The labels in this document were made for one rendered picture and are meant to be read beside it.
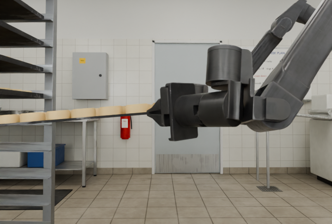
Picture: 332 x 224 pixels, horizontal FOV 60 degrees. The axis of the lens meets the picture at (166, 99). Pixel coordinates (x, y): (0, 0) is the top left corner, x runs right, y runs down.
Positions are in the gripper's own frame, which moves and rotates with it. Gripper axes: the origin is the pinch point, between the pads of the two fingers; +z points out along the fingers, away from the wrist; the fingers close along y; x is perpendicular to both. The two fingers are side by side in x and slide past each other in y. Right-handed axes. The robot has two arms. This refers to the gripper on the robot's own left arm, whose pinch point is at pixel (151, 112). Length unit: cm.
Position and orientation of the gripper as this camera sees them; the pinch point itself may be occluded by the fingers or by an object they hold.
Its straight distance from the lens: 58.4
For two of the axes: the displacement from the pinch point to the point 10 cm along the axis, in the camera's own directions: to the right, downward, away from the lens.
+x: 7.3, -0.1, 6.9
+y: 0.6, 10.0, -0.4
